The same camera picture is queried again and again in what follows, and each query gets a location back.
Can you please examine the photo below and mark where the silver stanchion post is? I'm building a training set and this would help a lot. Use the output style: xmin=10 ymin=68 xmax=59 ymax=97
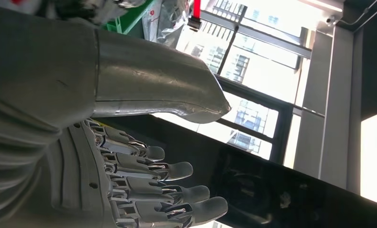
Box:
xmin=187 ymin=16 xmax=203 ymax=32

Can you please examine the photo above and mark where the black inbound scanner machine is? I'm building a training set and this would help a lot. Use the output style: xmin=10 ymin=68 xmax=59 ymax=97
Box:
xmin=97 ymin=114 xmax=377 ymax=228

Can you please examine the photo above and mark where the dark window frame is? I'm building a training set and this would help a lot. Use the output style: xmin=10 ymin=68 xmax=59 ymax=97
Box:
xmin=199 ymin=5 xmax=313 ymax=165

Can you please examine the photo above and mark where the flat grey parcel bag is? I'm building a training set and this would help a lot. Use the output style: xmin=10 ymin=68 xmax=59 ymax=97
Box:
xmin=142 ymin=0 xmax=163 ymax=43

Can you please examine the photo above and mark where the green plastic crate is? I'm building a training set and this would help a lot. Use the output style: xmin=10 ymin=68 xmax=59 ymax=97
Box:
xmin=101 ymin=0 xmax=157 ymax=35

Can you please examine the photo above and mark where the crumpled grey parcel bag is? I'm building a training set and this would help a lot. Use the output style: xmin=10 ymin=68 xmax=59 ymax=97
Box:
xmin=156 ymin=0 xmax=191 ymax=48

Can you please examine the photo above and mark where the white security camera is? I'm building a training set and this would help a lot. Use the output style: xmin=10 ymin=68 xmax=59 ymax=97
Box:
xmin=324 ymin=14 xmax=338 ymax=28

